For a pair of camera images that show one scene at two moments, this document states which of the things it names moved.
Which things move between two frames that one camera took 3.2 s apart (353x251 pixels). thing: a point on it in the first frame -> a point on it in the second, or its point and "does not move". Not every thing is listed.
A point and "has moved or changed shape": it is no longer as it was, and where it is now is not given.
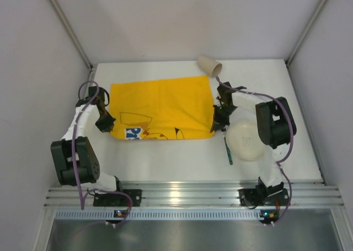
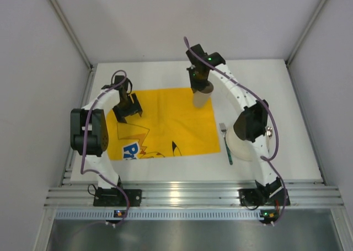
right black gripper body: x=219 y=118 -> x=200 y=83
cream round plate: x=244 y=140 does not move
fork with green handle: x=224 y=130 does not move
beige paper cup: x=209 y=67 has moved or changed shape
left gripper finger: x=110 y=123 -> x=137 y=105
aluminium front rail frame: x=316 y=193 does not move
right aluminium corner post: x=308 y=27 does not move
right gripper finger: x=213 y=129 -> x=194 y=80
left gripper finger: x=103 y=123 -> x=121 y=114
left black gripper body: x=104 y=121 -> x=128 y=107
